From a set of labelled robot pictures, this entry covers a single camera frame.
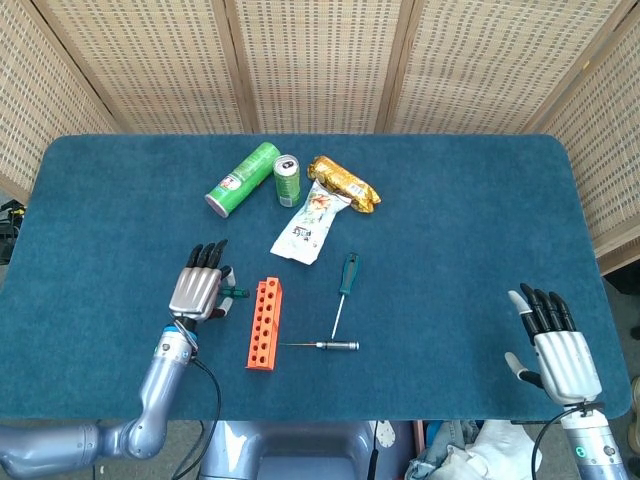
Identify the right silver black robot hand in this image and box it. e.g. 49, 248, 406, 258
503, 282, 604, 406

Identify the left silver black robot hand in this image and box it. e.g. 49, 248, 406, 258
168, 238, 236, 322

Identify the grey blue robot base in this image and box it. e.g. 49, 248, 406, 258
199, 419, 416, 480

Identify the orange bit holder block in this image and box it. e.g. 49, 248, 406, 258
245, 276, 284, 372

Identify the white crumpled cloth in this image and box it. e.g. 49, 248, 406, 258
449, 422, 544, 480

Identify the green chips tube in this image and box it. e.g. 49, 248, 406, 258
203, 141, 281, 219

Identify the white snack packet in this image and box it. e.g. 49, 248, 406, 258
269, 179, 353, 266

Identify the green drink can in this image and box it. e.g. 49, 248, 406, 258
272, 154, 303, 209

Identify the blue felt table mat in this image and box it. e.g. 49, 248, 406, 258
0, 133, 634, 422

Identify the blue denim cloth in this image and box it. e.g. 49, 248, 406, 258
405, 419, 481, 480

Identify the gold foil snack packet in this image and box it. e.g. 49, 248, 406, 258
306, 155, 382, 215

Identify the white perforated plate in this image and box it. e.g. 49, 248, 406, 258
374, 419, 399, 451

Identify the woven bamboo folding screen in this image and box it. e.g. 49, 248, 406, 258
0, 0, 640, 276

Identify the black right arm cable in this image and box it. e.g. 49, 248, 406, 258
529, 401, 606, 480

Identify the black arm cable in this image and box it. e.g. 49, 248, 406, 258
529, 401, 606, 480
172, 355, 224, 480

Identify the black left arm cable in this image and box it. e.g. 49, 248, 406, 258
172, 355, 224, 480

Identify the metal handled precision screwdriver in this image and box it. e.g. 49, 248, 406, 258
279, 340, 361, 352

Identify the teal handled screwdriver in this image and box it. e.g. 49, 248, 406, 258
330, 252, 361, 341

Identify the black equipment with cables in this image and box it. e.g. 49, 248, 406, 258
0, 199, 26, 266

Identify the thin black cable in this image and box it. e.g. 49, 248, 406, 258
367, 420, 382, 480

